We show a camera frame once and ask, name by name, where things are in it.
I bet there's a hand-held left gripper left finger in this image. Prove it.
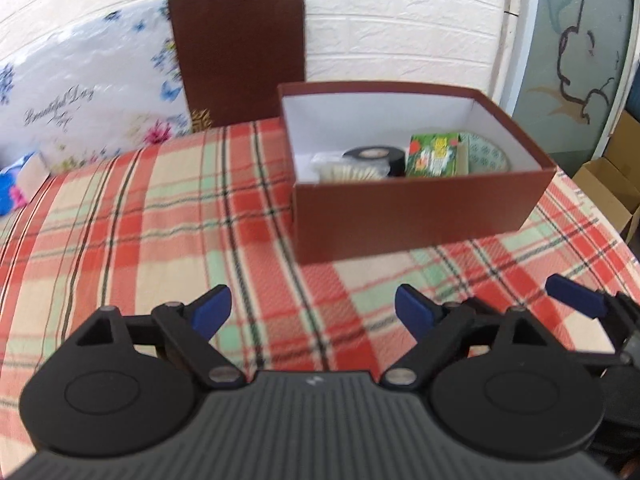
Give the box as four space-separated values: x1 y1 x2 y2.
75 284 246 386

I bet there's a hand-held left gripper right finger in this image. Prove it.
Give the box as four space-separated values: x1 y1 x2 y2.
380 284 566 388

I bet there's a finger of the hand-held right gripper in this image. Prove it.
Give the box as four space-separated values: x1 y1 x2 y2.
546 274 640 367

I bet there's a brown cardboard storage box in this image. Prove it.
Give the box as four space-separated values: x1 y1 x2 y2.
277 80 557 265

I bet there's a green flower-print box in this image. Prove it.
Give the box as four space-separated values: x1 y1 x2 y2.
404 132 471 178

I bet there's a bag of cotton swabs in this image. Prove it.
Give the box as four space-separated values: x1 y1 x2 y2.
310 152 391 184

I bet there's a black tape roll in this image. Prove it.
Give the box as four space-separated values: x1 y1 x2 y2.
342 145 407 178

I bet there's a patterned wide tape roll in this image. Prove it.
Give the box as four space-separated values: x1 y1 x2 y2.
459 131 512 175

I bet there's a plaid blanket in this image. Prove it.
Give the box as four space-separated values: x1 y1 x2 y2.
0 120 640 411

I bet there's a small open cardboard box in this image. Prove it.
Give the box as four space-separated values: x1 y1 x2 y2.
572 110 640 241

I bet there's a cartoon-print door panel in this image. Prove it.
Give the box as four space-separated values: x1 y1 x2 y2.
512 0 640 153

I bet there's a blue floral tissue pack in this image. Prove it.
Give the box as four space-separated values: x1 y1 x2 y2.
0 151 51 216

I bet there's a brown box lid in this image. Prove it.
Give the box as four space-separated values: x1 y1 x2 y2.
167 0 307 133

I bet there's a white floral pillow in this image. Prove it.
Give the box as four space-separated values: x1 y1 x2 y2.
0 0 193 176

